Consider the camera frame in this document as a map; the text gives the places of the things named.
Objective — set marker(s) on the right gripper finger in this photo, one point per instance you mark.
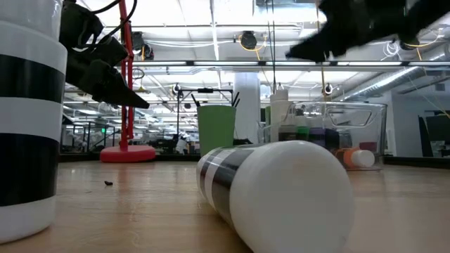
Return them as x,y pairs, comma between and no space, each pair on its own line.
316,47

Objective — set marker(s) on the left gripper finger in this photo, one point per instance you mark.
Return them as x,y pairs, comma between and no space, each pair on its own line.
119,93

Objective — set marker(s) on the black paintbrush silver ferrule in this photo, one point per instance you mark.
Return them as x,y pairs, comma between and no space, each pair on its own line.
195,100

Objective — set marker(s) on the small green paint bottle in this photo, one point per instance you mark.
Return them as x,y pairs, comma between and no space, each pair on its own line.
302,133

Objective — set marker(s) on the small dark purple paint bottle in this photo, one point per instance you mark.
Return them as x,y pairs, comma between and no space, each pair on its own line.
317,135

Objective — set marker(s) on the black paintbrush orange bristles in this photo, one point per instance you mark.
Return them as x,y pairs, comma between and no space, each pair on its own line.
238,103

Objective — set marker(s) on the clear plastic bin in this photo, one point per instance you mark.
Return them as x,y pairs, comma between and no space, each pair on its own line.
381,140

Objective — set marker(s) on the small red-orange paint bottle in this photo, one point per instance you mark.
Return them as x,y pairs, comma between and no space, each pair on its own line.
362,158

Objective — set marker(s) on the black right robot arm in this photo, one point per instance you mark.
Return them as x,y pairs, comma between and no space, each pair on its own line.
429,14

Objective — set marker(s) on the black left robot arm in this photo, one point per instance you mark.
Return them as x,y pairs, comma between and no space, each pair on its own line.
77,24

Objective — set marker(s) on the red desk lamp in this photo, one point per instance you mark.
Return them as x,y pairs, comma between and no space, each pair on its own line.
126,154

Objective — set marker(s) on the person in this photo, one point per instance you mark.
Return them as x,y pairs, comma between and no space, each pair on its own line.
181,144

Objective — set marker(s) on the grey overhead rig bar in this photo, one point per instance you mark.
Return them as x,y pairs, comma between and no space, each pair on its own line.
228,63

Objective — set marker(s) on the small black crumb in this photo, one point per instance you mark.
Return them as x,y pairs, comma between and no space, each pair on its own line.
108,183

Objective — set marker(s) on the white round column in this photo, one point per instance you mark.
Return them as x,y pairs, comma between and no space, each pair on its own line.
249,116

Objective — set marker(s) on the green plastic cup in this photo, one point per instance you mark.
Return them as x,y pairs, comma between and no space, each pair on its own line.
216,130

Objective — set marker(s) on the red bench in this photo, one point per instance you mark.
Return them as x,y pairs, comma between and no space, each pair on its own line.
368,145

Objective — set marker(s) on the black monitor screen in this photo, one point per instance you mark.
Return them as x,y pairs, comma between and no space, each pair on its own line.
437,128

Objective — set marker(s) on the silver air duct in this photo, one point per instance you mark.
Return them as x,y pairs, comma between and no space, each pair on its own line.
393,79

